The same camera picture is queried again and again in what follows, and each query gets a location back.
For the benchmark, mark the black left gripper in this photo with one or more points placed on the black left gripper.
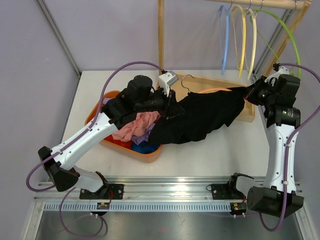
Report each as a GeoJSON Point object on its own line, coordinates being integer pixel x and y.
{"type": "Point", "coordinates": [174, 108]}

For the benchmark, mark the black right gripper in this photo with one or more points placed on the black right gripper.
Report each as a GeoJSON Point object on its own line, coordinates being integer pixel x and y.
{"type": "Point", "coordinates": [252, 96]}

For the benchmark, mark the black t shirt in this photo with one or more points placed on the black t shirt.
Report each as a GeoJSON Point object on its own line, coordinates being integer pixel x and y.
{"type": "Point", "coordinates": [204, 113]}

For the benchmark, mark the pink t shirt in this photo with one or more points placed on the pink t shirt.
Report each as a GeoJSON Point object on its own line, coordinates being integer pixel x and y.
{"type": "Point", "coordinates": [137, 127]}

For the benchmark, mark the purple t shirt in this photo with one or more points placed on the purple t shirt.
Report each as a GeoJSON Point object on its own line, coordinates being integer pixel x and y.
{"type": "Point", "coordinates": [138, 140]}

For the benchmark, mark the orange clothes hanger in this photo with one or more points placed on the orange clothes hanger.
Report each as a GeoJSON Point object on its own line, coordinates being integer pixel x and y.
{"type": "Point", "coordinates": [203, 84]}

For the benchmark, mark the blue t shirt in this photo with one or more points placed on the blue t shirt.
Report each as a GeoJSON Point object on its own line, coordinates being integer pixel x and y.
{"type": "Point", "coordinates": [144, 148]}

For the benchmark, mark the green clothes hanger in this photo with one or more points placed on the green clothes hanger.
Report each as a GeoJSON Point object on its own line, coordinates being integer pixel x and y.
{"type": "Point", "coordinates": [293, 24]}

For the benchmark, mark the orange t shirt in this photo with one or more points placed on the orange t shirt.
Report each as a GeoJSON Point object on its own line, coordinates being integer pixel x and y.
{"type": "Point", "coordinates": [127, 144]}

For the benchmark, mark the cream clothes hanger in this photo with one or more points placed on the cream clothes hanger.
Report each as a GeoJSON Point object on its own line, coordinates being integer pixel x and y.
{"type": "Point", "coordinates": [250, 12]}

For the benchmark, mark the light blue clothes hanger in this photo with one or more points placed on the light blue clothes hanger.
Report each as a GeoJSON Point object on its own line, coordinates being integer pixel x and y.
{"type": "Point", "coordinates": [224, 31]}

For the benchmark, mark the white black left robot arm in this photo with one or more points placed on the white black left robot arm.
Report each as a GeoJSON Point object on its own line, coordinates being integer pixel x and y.
{"type": "Point", "coordinates": [60, 161]}

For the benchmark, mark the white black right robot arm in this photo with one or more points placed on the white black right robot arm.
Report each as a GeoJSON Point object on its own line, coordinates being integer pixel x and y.
{"type": "Point", "coordinates": [278, 195]}

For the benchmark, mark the wooden clothes rack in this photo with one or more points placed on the wooden clothes rack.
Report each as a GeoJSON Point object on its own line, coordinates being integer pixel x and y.
{"type": "Point", "coordinates": [248, 20]}

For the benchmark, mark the orange plastic basket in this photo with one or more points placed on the orange plastic basket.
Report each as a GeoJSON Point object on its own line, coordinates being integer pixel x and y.
{"type": "Point", "coordinates": [124, 148]}

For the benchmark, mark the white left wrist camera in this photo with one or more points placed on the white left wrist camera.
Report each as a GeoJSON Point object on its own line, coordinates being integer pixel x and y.
{"type": "Point", "coordinates": [166, 80]}

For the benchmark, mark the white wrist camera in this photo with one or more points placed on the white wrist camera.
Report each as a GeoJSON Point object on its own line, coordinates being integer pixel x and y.
{"type": "Point", "coordinates": [166, 80]}
{"type": "Point", "coordinates": [279, 70]}

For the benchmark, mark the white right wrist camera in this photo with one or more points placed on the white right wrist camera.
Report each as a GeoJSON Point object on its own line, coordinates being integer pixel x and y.
{"type": "Point", "coordinates": [279, 70]}

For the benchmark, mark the right aluminium frame post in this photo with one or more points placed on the right aluminium frame post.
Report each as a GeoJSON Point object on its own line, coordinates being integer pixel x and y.
{"type": "Point", "coordinates": [275, 45]}

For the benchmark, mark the aluminium frame post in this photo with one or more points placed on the aluminium frame post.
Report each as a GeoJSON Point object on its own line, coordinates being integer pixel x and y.
{"type": "Point", "coordinates": [58, 35]}
{"type": "Point", "coordinates": [275, 45]}

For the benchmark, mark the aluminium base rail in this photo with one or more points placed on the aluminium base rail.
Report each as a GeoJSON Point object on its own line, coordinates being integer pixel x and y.
{"type": "Point", "coordinates": [144, 194]}

